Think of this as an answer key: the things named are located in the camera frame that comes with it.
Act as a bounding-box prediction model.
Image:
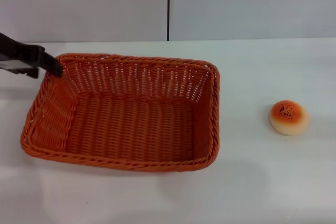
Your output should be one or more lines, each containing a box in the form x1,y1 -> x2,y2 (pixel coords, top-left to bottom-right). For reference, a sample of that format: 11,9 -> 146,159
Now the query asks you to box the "orange woven plastic basket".
20,52 -> 221,173

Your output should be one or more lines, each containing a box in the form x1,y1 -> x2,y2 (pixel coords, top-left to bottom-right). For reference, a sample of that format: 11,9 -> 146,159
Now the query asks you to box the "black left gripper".
0,32 -> 64,79

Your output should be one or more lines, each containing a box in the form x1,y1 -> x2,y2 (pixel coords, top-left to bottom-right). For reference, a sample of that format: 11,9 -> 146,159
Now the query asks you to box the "round bread bun with sesame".
269,100 -> 309,136

